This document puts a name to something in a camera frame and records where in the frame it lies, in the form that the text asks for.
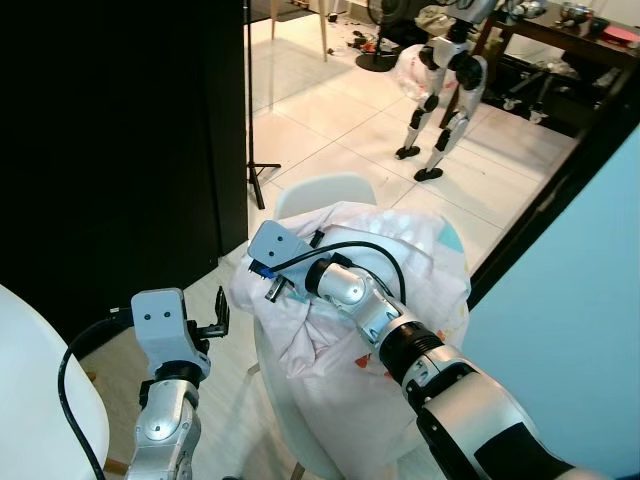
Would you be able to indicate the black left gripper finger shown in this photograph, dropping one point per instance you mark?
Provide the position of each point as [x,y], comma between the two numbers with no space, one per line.
[221,310]

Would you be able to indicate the pink spotted pillow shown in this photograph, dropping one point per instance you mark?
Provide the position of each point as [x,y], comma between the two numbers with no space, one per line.
[320,370]

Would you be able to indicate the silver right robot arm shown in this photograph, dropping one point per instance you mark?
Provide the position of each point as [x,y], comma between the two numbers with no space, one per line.
[470,410]

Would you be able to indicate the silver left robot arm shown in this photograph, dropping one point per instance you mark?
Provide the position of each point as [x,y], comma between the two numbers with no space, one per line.
[165,425]

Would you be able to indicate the black tripod stand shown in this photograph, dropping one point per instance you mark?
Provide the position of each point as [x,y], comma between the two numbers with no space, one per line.
[250,120]

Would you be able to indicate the wooden easel leg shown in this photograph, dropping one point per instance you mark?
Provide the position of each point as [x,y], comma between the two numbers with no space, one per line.
[323,30]

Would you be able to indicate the black standing fan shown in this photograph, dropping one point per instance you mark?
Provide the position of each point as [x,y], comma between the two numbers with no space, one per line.
[380,55]

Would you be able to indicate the white plastic bag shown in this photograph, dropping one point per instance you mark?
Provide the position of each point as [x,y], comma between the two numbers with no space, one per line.
[410,70]

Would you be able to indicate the silver humanoid robot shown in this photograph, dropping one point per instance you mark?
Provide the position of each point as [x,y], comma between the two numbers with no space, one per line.
[445,90]

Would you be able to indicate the red flat item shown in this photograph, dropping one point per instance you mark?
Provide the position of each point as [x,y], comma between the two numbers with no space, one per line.
[620,37]

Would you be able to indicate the dark wooden table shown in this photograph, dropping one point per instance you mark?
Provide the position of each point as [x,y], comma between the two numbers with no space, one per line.
[560,40]

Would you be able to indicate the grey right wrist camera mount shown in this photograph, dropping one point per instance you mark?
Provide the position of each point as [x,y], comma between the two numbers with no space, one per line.
[275,245]

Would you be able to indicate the black door frame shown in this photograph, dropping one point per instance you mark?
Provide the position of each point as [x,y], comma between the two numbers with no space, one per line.
[560,170]

